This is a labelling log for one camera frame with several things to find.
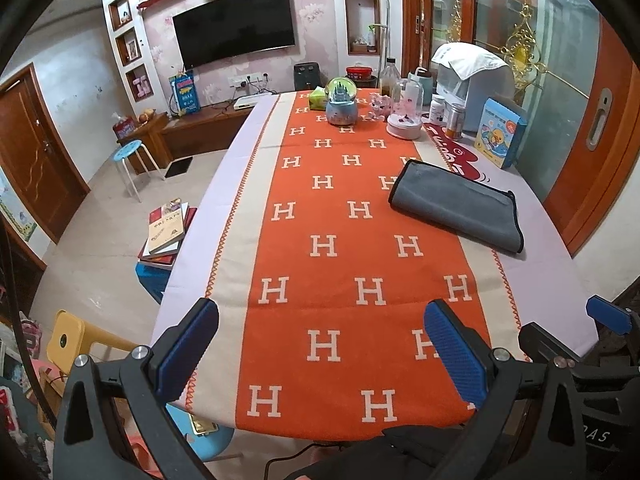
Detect orange H-pattern tablecloth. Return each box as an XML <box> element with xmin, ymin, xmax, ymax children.
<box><xmin>150</xmin><ymin>91</ymin><xmax>601</xmax><ymax>411</ymax></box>

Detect black floor mat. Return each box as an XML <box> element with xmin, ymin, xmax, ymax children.
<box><xmin>164</xmin><ymin>157</ymin><xmax>194</xmax><ymax>179</ymax></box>

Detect blue children's book box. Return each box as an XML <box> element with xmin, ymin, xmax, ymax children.
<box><xmin>472</xmin><ymin>98</ymin><xmax>529</xmax><ymax>169</ymax></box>

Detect yellow plastic chair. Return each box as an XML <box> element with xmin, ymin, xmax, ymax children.
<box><xmin>49</xmin><ymin>308</ymin><xmax>152</xmax><ymax>377</ymax></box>

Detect red printed mat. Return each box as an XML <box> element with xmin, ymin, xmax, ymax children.
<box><xmin>422</xmin><ymin>122</ymin><xmax>484</xmax><ymax>179</ymax></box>

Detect gold door ornament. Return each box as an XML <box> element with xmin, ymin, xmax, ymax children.
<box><xmin>499</xmin><ymin>2</ymin><xmax>552</xmax><ymax>92</ymax></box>

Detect white water dispenser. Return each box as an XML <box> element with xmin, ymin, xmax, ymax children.
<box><xmin>432</xmin><ymin>42</ymin><xmax>516</xmax><ymax>134</ymax></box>

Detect white wall socket strip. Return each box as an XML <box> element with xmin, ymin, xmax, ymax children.
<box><xmin>227</xmin><ymin>72</ymin><xmax>271</xmax><ymax>87</ymax></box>

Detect black flat television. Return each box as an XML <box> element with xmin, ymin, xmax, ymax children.
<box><xmin>172</xmin><ymin>0</ymin><xmax>297</xmax><ymax>69</ymax></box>

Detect blue printed sack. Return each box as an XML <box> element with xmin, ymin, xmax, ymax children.
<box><xmin>169</xmin><ymin>71</ymin><xmax>202</xmax><ymax>114</ymax></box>

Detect glass dome ornament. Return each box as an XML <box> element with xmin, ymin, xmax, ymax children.
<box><xmin>385</xmin><ymin>78</ymin><xmax>427</xmax><ymax>140</ymax></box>

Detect blue castle snow globe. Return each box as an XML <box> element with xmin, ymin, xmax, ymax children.
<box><xmin>324</xmin><ymin>77</ymin><xmax>359</xmax><ymax>126</ymax></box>

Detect blue-top round stool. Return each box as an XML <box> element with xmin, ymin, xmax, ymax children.
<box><xmin>112</xmin><ymin>140</ymin><xmax>166</xmax><ymax>202</ymax></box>

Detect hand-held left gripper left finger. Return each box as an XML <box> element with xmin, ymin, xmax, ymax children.
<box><xmin>54</xmin><ymin>298</ymin><xmax>221</xmax><ymax>480</ymax></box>

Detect white cloth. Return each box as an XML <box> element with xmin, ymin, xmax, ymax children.
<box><xmin>430</xmin><ymin>42</ymin><xmax>509</xmax><ymax>84</ymax></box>

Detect pink plastic stool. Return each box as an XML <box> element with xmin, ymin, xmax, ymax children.
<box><xmin>119</xmin><ymin>429</ymin><xmax>162</xmax><ymax>480</ymax></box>

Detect orange-framed glass door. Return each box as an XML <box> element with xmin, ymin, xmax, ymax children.
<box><xmin>402</xmin><ymin>0</ymin><xmax>640</xmax><ymax>257</ymax></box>

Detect white set-top box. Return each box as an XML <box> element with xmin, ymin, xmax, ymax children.
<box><xmin>233</xmin><ymin>93</ymin><xmax>274</xmax><ymax>110</ymax></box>

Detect silver door handle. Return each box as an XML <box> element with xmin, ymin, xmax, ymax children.
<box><xmin>585</xmin><ymin>88</ymin><xmax>614</xmax><ymax>152</ymax></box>

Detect wall poster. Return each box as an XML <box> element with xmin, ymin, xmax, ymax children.
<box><xmin>0</xmin><ymin>169</ymin><xmax>39</xmax><ymax>242</ymax></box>

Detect light blue round stool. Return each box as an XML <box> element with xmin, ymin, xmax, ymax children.
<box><xmin>164</xmin><ymin>404</ymin><xmax>236</xmax><ymax>462</ymax></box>

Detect stack of books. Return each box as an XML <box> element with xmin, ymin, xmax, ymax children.
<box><xmin>138</xmin><ymin>198</ymin><xmax>199</xmax><ymax>266</ymax></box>

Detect wooden television cabinet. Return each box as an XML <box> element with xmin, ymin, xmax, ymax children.
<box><xmin>117</xmin><ymin>104</ymin><xmax>257</xmax><ymax>172</ymax></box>

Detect teal kettle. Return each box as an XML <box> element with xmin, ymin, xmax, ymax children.
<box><xmin>407</xmin><ymin>67</ymin><xmax>434</xmax><ymax>107</ymax></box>

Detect small jars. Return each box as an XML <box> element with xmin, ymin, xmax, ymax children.
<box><xmin>446</xmin><ymin>103</ymin><xmax>466</xmax><ymax>140</ymax></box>

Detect orange letter-print table blanket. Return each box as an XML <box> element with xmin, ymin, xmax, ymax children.
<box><xmin>184</xmin><ymin>88</ymin><xmax>524</xmax><ymax>436</ymax></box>

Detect green tissue box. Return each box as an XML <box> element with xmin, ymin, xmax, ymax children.
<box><xmin>305</xmin><ymin>87</ymin><xmax>334</xmax><ymax>111</ymax></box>

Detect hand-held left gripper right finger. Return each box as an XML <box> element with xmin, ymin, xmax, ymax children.
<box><xmin>423</xmin><ymin>298</ymin><xmax>584</xmax><ymax>480</ymax></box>

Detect black heater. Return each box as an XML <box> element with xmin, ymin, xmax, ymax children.
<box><xmin>293</xmin><ymin>62</ymin><xmax>320</xmax><ymax>92</ymax></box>

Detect grey towel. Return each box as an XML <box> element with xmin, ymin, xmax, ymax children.
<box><xmin>388</xmin><ymin>158</ymin><xmax>524</xmax><ymax>255</ymax></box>

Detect brown wooden door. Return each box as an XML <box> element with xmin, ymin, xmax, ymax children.
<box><xmin>0</xmin><ymin>62</ymin><xmax>92</xmax><ymax>244</ymax></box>

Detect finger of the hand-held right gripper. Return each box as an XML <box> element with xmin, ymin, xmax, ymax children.
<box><xmin>585</xmin><ymin>295</ymin><xmax>632</xmax><ymax>334</ymax></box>
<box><xmin>518</xmin><ymin>322</ymin><xmax>582</xmax><ymax>362</ymax></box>

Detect pink toy figure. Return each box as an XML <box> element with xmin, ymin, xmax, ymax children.
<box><xmin>369</xmin><ymin>92</ymin><xmax>394</xmax><ymax>122</ymax></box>

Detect red tissue box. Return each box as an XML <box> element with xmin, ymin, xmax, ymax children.
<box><xmin>112</xmin><ymin>114</ymin><xmax>139</xmax><ymax>139</ymax></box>

